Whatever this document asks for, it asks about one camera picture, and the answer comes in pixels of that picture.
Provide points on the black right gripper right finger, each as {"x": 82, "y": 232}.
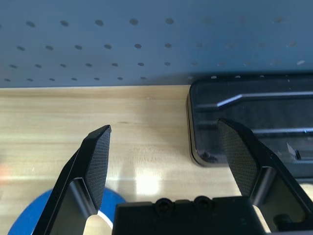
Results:
{"x": 239, "y": 156}

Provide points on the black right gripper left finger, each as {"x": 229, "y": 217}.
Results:
{"x": 95, "y": 166}

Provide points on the black plastic tool case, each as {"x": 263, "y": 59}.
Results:
{"x": 244, "y": 107}

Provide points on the blue tape roll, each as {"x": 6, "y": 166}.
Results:
{"x": 29, "y": 218}

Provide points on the grey metal pegboard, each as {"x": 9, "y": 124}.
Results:
{"x": 97, "y": 36}

